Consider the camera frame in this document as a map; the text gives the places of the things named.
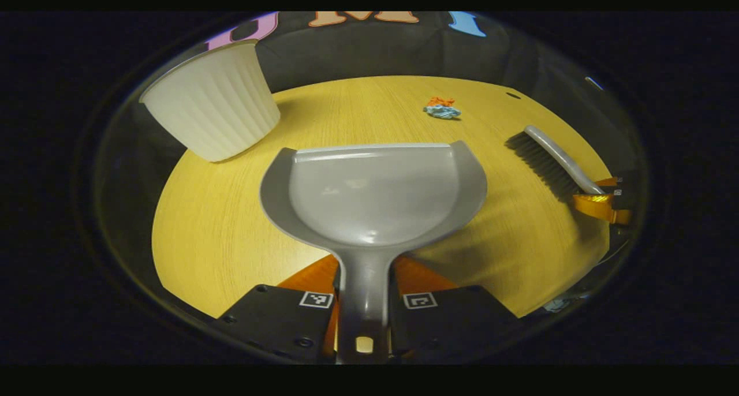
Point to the grey plastic dustpan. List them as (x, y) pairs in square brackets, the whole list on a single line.
[(369, 200)]

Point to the small grey broom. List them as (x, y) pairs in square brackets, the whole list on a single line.
[(548, 165)]

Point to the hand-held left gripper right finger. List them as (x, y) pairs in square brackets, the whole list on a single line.
[(450, 321)]

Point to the white ribbed garbage bin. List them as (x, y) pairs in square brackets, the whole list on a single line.
[(211, 101)]

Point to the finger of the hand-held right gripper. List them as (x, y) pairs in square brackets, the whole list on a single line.
[(597, 206), (609, 182)]

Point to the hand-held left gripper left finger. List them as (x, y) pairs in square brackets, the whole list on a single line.
[(277, 321)]

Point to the orange paper scrap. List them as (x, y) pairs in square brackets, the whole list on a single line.
[(441, 101)]

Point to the blue paper scrap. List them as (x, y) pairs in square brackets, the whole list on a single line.
[(442, 112)]

